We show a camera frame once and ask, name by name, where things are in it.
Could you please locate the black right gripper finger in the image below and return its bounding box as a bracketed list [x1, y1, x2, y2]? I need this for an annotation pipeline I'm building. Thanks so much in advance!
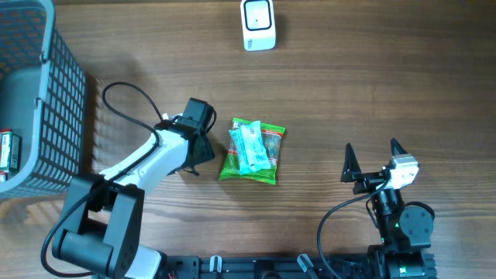
[391, 138, 408, 156]
[340, 143, 362, 182]

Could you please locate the green snack bag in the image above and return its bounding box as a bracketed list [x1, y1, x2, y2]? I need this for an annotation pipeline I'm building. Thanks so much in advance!
[219, 118, 285, 185]

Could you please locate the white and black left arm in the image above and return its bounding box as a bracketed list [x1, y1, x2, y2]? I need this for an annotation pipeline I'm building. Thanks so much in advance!
[41, 98, 216, 278]

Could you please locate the white barcode scanner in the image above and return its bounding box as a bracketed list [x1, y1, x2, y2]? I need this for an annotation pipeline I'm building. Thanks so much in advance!
[239, 0, 276, 51]

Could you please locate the dark grey plastic basket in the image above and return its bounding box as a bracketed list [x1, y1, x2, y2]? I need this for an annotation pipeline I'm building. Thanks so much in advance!
[1, 0, 88, 199]

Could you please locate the green white box in basket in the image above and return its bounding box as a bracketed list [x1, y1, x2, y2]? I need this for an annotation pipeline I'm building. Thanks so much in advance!
[0, 132, 21, 173]

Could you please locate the red white box in basket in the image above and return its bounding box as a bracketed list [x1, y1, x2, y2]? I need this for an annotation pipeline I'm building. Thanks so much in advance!
[1, 130, 12, 182]

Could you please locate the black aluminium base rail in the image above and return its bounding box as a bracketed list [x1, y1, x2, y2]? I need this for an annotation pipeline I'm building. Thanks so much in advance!
[91, 253, 439, 279]

